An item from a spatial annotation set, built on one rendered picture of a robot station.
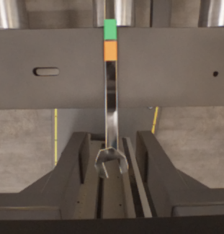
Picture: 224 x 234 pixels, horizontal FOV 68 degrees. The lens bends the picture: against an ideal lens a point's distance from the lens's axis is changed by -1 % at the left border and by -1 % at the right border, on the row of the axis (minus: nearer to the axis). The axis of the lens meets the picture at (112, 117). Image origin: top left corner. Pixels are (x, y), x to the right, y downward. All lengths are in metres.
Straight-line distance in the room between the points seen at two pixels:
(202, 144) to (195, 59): 1.54
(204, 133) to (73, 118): 1.15
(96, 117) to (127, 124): 0.21
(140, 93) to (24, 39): 0.14
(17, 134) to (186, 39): 1.58
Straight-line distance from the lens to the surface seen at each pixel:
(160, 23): 0.62
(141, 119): 1.12
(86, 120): 1.11
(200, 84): 0.23
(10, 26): 0.54
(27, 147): 1.69
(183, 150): 1.69
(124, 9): 0.48
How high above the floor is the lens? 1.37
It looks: 73 degrees down
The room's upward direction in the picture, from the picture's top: 176 degrees clockwise
